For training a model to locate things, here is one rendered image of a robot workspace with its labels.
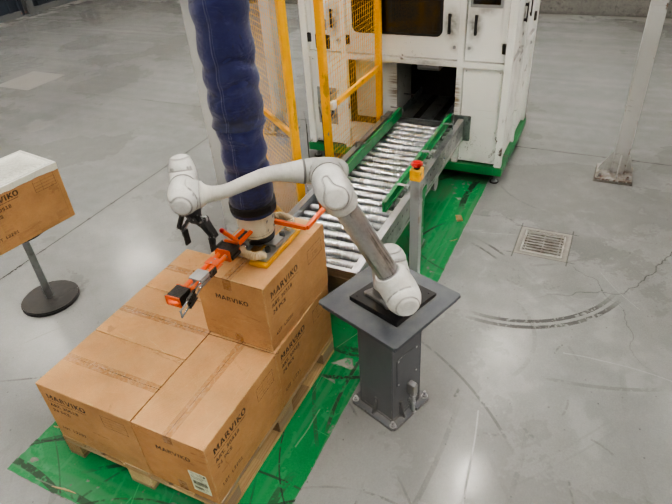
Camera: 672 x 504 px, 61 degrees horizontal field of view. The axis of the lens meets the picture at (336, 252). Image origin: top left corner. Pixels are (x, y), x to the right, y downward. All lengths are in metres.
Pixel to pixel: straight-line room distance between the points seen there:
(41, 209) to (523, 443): 3.22
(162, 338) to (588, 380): 2.37
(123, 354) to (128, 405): 0.35
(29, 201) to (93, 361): 1.36
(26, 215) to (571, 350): 3.49
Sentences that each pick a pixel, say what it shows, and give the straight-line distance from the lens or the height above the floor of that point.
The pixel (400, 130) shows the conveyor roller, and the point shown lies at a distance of 5.08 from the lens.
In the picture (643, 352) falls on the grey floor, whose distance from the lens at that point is 3.88.
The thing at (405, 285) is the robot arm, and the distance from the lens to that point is 2.42.
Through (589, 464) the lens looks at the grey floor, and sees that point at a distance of 3.24.
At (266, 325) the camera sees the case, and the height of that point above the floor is 0.72.
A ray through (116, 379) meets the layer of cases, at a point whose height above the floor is 0.54.
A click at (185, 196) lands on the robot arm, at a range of 2.10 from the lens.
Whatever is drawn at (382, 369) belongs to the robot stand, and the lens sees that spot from 2.96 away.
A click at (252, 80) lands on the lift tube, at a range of 2.46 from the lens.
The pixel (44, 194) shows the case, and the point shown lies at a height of 0.85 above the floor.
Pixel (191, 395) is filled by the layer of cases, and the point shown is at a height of 0.54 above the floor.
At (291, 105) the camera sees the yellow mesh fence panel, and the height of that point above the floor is 1.22.
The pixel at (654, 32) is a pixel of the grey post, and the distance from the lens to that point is 5.27.
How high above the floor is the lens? 2.55
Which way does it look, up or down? 35 degrees down
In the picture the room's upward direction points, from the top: 4 degrees counter-clockwise
